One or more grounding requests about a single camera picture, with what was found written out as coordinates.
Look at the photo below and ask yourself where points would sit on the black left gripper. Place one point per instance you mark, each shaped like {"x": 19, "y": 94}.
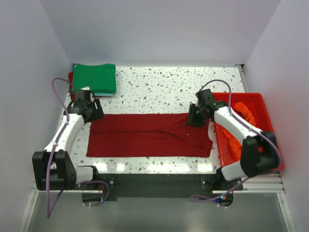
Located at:
{"x": 97, "y": 109}

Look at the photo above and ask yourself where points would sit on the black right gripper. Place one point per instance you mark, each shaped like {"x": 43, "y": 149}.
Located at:
{"x": 193, "y": 116}

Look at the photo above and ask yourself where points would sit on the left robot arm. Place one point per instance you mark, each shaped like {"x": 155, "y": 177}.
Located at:
{"x": 54, "y": 163}

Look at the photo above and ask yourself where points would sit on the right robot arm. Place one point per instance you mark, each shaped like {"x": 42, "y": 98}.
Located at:
{"x": 259, "y": 151}

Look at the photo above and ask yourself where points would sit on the folded green t shirt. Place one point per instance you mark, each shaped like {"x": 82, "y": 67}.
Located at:
{"x": 94, "y": 78}

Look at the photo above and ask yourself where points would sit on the crumpled orange t shirt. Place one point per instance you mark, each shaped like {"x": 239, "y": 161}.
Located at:
{"x": 234, "y": 145}

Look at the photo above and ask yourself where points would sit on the red plastic bin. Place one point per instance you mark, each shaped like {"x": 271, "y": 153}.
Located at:
{"x": 255, "y": 103}

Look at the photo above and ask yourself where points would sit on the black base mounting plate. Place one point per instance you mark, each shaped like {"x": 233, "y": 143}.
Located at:
{"x": 164, "y": 185}

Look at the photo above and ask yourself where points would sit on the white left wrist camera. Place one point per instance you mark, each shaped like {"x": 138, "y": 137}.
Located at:
{"x": 86, "y": 88}

